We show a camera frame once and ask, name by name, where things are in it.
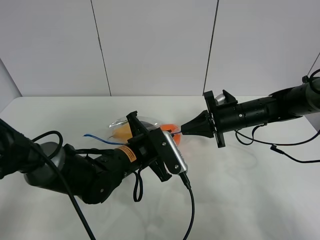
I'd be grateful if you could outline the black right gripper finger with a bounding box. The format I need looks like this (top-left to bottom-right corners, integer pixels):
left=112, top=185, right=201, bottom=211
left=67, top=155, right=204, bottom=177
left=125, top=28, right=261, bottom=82
left=181, top=111, right=211, bottom=132
left=181, top=131, right=215, bottom=139

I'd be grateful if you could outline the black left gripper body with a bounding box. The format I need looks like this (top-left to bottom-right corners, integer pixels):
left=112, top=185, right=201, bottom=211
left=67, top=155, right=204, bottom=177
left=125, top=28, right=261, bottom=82
left=115, top=111, right=172, bottom=182

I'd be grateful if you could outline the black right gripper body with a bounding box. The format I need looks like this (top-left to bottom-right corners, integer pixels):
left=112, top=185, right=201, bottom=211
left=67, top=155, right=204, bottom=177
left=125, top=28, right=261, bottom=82
left=203, top=90, right=240, bottom=148

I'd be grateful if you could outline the clear zip bag blue zipper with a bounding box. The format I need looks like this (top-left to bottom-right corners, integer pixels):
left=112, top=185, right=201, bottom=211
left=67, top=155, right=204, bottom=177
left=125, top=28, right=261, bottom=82
left=83, top=115, right=201, bottom=161

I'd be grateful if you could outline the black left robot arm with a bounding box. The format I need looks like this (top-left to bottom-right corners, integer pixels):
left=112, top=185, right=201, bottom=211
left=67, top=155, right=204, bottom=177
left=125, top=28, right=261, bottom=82
left=0, top=112, right=178, bottom=204

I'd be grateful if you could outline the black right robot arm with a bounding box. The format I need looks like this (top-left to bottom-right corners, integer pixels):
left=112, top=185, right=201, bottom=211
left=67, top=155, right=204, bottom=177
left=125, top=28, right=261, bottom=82
left=181, top=76, right=320, bottom=148

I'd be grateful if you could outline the orange fruit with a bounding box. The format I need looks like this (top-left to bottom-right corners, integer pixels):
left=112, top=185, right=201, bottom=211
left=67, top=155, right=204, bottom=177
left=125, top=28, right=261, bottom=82
left=160, top=123, right=181, bottom=146

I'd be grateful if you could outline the yellow pear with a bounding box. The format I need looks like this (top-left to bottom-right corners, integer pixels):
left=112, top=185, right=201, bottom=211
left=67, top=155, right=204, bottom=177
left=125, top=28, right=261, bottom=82
left=111, top=124, right=133, bottom=142

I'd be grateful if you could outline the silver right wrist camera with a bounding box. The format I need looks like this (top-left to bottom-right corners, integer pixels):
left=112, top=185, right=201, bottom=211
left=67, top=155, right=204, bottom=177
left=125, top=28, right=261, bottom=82
left=215, top=93, right=228, bottom=106

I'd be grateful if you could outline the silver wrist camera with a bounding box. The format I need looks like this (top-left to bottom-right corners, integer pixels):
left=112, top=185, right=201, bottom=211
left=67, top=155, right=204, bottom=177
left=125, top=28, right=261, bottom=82
left=161, top=131, right=188, bottom=175
left=215, top=93, right=228, bottom=106

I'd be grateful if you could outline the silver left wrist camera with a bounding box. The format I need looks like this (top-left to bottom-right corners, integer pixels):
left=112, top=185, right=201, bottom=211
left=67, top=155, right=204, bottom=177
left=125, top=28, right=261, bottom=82
left=161, top=131, right=188, bottom=175

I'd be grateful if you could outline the black left camera cable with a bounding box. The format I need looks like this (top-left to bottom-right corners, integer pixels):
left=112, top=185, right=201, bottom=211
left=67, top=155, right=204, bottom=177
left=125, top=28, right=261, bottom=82
left=0, top=119, right=196, bottom=240

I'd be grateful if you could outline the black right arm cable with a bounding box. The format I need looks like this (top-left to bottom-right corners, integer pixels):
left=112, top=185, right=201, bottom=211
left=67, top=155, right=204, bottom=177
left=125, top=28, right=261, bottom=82
left=234, top=123, right=320, bottom=164

